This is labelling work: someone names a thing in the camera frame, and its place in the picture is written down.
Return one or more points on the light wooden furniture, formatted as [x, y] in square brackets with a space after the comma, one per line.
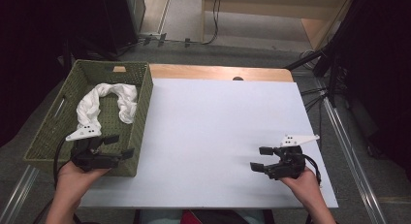
[274, 4]

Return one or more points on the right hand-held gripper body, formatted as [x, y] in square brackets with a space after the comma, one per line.
[290, 164]

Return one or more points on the black cabinet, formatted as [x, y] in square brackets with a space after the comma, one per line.
[119, 20]

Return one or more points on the green woven basket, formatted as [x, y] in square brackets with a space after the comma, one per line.
[110, 117]

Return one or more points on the white baby romper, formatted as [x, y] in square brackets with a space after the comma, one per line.
[88, 107]

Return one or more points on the person's right hand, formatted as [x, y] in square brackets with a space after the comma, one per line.
[305, 188]

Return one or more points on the person's left hand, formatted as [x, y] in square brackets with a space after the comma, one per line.
[71, 185]

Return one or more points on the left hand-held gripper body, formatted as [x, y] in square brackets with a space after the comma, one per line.
[93, 159]

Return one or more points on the black tripod stand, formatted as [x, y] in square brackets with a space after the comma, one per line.
[332, 88]

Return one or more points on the black curtain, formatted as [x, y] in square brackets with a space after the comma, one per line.
[381, 72]
[29, 56]

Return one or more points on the metal floor rail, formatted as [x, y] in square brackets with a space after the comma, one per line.
[16, 198]
[352, 166]

